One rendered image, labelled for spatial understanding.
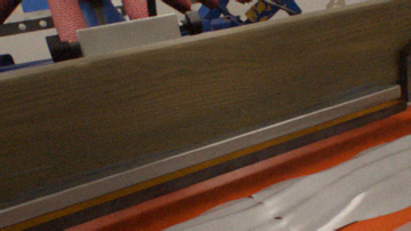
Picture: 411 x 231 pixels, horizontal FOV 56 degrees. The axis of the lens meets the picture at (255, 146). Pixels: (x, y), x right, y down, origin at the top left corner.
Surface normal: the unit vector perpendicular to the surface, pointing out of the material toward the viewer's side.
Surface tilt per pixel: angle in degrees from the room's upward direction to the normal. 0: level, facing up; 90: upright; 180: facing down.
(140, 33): 90
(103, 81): 90
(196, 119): 90
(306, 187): 33
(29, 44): 90
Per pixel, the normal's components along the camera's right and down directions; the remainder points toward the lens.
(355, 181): 0.19, -0.66
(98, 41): 0.43, 0.25
